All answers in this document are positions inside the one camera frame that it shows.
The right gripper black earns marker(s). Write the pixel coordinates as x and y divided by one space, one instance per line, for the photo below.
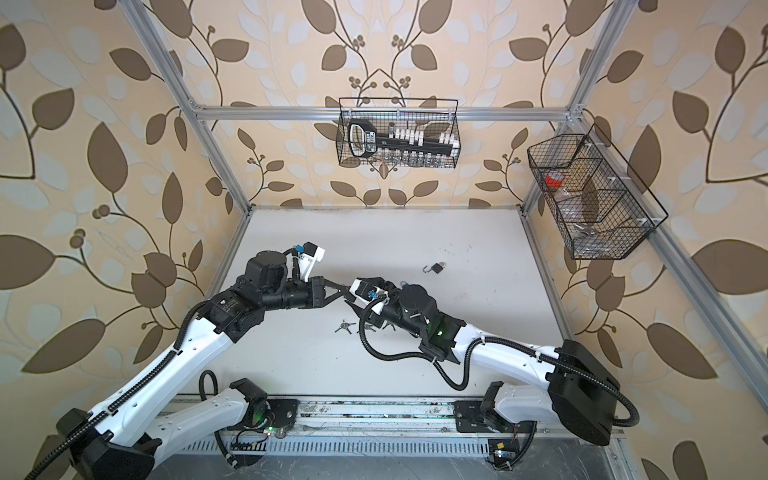
374 318

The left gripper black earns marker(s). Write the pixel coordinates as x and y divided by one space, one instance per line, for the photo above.
318 293

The black padlock shackle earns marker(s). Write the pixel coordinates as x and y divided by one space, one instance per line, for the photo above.
436 268

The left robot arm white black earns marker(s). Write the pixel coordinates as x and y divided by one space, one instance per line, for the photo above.
119 437

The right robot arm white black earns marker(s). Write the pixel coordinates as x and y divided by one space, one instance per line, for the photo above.
564 383

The black tool set in basket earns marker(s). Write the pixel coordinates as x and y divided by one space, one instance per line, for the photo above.
365 141

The red capped item in basket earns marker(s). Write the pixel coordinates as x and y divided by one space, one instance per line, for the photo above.
554 180

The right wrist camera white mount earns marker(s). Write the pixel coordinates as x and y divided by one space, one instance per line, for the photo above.
363 291

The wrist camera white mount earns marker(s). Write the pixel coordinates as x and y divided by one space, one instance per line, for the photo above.
363 291
304 258

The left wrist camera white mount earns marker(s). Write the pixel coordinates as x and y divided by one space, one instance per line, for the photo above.
304 258

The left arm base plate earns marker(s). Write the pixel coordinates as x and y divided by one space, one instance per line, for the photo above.
272 414

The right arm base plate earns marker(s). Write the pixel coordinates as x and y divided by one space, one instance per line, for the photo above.
472 417

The back wall wire basket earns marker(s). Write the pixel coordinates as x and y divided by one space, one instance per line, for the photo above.
435 115

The wall wire basket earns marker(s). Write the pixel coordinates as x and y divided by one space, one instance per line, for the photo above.
604 209
435 115

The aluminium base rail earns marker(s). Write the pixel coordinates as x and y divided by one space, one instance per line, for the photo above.
344 426

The right wall wire basket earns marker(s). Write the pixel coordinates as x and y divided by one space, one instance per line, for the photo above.
604 209

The aluminium frame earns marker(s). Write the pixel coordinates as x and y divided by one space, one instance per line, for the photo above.
742 353

